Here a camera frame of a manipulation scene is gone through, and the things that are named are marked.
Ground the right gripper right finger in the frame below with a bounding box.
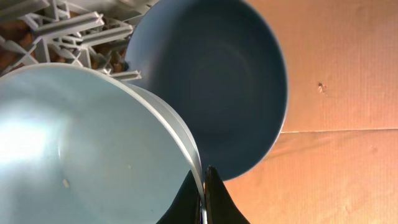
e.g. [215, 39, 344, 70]
[205, 166, 249, 224]

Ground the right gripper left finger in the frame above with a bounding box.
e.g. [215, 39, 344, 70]
[157, 171, 201, 224]

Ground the light blue rice bowl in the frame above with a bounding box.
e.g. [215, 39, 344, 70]
[1, 63, 205, 223]

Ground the dark blue plate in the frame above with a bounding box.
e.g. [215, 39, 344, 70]
[126, 0, 288, 180]

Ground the grey dishwasher rack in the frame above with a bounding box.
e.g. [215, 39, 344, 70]
[1, 0, 158, 81]

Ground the brown cardboard sheet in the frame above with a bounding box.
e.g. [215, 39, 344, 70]
[226, 0, 397, 223]

